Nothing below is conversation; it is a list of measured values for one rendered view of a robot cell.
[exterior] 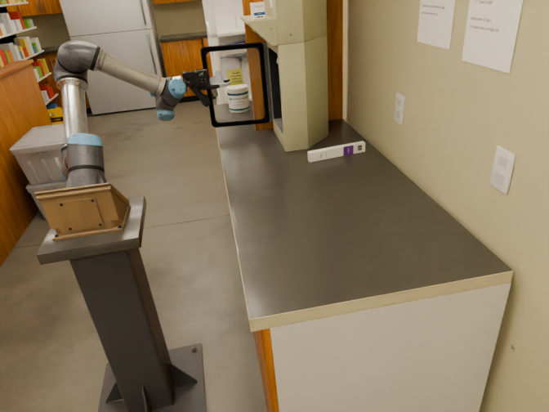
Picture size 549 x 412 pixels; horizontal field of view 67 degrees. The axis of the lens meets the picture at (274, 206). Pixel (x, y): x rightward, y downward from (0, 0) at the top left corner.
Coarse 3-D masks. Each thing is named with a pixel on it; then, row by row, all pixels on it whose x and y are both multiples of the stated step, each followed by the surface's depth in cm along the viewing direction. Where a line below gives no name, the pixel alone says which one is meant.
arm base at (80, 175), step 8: (72, 168) 141; (80, 168) 141; (88, 168) 141; (96, 168) 143; (72, 176) 140; (80, 176) 139; (88, 176) 140; (96, 176) 142; (104, 176) 146; (72, 184) 140; (80, 184) 138; (88, 184) 138
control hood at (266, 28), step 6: (240, 18) 191; (246, 18) 180; (264, 18) 173; (270, 18) 170; (246, 24) 192; (252, 24) 166; (258, 24) 166; (264, 24) 167; (270, 24) 167; (276, 24) 168; (258, 30) 168; (264, 30) 168; (270, 30) 168; (276, 30) 169; (264, 36) 169; (270, 36) 169; (276, 36) 170; (270, 42) 170; (276, 42) 171
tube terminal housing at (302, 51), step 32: (288, 0) 164; (320, 0) 176; (288, 32) 170; (320, 32) 182; (288, 64) 176; (320, 64) 188; (288, 96) 182; (320, 96) 194; (288, 128) 189; (320, 128) 201
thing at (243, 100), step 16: (256, 48) 200; (208, 64) 203; (224, 64) 203; (240, 64) 204; (256, 64) 204; (240, 80) 207; (256, 80) 208; (224, 96) 211; (240, 96) 211; (256, 96) 211; (224, 112) 215; (240, 112) 215; (256, 112) 215
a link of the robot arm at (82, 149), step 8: (72, 136) 144; (80, 136) 144; (88, 136) 145; (96, 136) 149; (72, 144) 143; (80, 144) 143; (88, 144) 144; (96, 144) 146; (72, 152) 142; (80, 152) 142; (88, 152) 143; (96, 152) 145; (72, 160) 142; (80, 160) 141; (88, 160) 142; (96, 160) 144
